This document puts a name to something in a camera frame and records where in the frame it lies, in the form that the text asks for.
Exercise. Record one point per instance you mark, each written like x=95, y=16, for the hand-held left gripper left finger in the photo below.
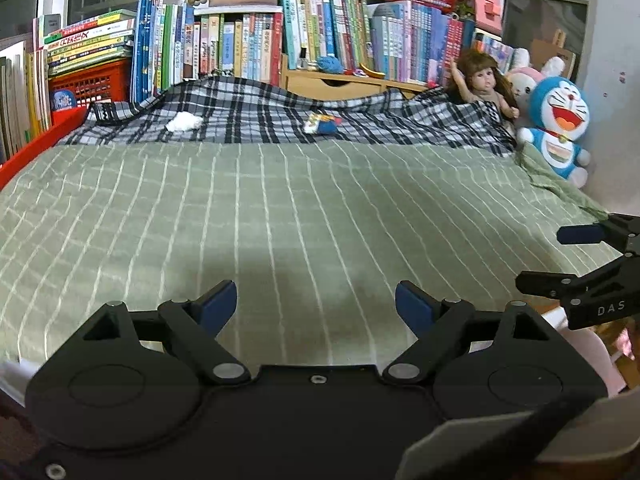
x=222, y=301

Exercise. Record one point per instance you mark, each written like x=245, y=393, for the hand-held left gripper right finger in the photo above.
x=412, y=302

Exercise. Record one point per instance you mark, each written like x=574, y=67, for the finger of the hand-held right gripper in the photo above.
x=580, y=234
x=595, y=295

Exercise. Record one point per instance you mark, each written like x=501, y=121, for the pink cloth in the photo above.
x=590, y=355

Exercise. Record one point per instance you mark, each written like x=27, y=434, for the green striped bedsheet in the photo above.
x=300, y=220

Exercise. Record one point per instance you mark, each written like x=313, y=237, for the blue cat plush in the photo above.
x=557, y=120

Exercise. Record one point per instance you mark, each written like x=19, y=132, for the pink rabbit plush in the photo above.
x=522, y=85

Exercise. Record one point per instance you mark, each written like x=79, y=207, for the brown haired doll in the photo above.
x=482, y=85

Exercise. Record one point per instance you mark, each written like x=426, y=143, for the white tissue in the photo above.
x=184, y=122

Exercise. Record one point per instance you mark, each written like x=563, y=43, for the black white plaid blanket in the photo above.
x=260, y=115

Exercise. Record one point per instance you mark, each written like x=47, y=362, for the blue red packet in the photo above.
x=324, y=124

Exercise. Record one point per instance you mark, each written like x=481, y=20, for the row of small colourful books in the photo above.
x=492, y=52

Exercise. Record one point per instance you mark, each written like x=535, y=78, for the wooden drawer organiser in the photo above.
x=345, y=86

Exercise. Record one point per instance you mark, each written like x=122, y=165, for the small red toy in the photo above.
x=369, y=72

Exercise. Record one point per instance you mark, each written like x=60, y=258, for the row of blue spine books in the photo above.
x=420, y=45

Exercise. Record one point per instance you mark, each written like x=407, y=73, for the red plastic crate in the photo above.
x=95, y=82

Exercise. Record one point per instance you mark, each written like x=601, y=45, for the row of picture books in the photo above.
x=215, y=45

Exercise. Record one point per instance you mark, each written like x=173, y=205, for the row of tall pale books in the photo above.
x=20, y=100

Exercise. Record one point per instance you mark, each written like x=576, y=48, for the stack of flat books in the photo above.
x=90, y=42

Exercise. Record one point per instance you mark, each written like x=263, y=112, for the row of thin paperback books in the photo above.
x=325, y=25

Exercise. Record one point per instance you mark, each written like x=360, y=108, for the red bed rail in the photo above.
x=40, y=142

